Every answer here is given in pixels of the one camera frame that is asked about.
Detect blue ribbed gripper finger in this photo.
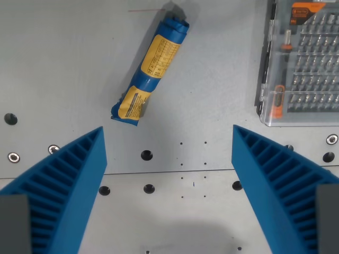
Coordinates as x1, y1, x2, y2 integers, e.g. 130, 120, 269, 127
0, 126, 108, 254
231, 124, 339, 254

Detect rolled blue bag yellow label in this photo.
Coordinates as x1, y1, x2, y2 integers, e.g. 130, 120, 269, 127
110, 15, 190, 127

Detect clear screwdriver bit set case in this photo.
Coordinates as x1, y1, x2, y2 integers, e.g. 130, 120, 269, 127
254, 0, 339, 128

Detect silver extension bit orange collar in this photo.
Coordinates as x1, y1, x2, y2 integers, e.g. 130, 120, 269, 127
281, 29, 293, 53

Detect orange black screwdriver handle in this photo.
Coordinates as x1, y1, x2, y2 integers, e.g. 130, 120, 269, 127
272, 84, 286, 119

